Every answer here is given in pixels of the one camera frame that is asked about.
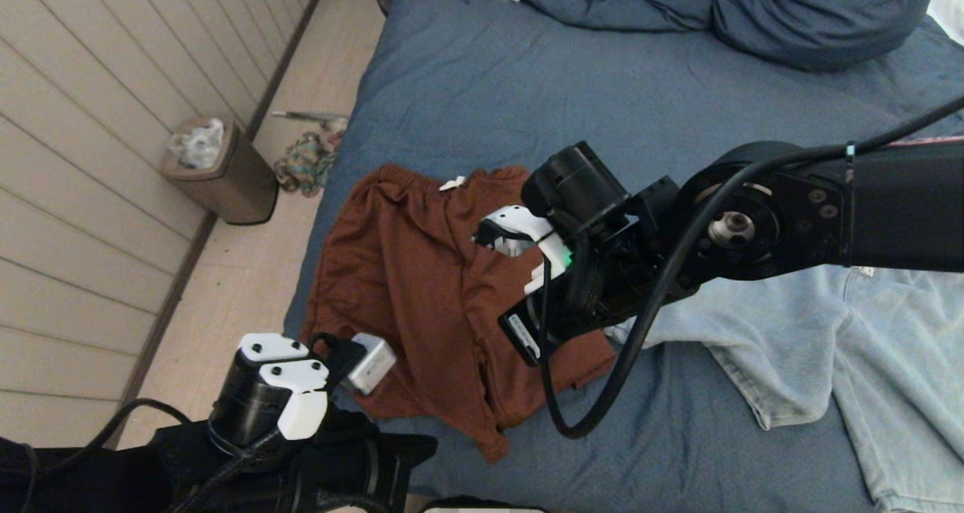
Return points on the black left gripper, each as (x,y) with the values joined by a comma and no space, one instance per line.
(245,407)

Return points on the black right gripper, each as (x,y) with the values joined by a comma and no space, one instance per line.
(576,185)

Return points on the rust brown garment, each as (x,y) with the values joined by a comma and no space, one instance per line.
(407,272)

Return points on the light blue denim shorts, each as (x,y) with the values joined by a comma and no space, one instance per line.
(828,347)

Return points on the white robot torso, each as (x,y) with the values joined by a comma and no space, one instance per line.
(482,509)

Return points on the blue bed sheet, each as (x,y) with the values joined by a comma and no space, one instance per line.
(467,83)

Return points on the colourful crumpled cloth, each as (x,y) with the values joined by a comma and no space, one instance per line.
(305,165)

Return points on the grey metal rod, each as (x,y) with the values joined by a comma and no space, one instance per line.
(309,116)

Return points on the brown trash bin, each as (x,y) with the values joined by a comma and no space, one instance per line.
(245,189)

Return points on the bunched blue duvet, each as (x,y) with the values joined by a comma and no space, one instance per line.
(617,1)

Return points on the white plastic bin bag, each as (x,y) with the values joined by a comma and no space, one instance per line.
(202,148)

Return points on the blue pillow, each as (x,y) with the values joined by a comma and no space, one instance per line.
(821,16)

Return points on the white pillow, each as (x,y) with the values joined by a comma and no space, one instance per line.
(952,4)

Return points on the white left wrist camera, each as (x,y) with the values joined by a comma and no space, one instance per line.
(301,415)

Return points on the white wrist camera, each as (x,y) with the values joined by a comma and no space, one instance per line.
(520,219)
(301,415)

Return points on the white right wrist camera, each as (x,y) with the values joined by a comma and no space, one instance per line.
(520,219)

